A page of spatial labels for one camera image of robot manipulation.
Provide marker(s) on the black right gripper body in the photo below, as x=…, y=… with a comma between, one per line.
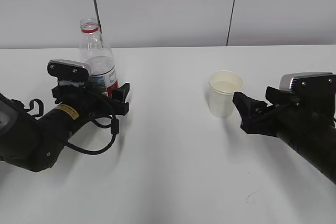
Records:
x=293, y=116

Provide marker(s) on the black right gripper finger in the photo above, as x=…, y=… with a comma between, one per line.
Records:
x=247, y=106
x=275, y=96

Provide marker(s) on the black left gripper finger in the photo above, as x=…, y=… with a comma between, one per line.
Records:
x=90, y=91
x=120, y=94

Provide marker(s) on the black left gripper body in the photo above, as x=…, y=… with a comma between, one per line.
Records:
x=73, y=97

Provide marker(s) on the white paper cup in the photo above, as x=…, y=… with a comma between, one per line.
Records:
x=222, y=86

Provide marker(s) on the clear plastic water bottle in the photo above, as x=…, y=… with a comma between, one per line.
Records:
x=98, y=55

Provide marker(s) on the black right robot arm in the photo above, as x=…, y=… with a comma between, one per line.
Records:
x=310, y=134

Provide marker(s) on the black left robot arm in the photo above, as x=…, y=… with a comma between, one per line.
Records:
x=33, y=140

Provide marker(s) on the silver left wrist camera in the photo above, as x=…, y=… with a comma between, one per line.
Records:
x=69, y=73

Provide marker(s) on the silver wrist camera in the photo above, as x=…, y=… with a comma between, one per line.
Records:
x=69, y=73
x=315, y=90

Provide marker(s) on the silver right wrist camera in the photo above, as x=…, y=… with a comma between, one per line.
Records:
x=315, y=90

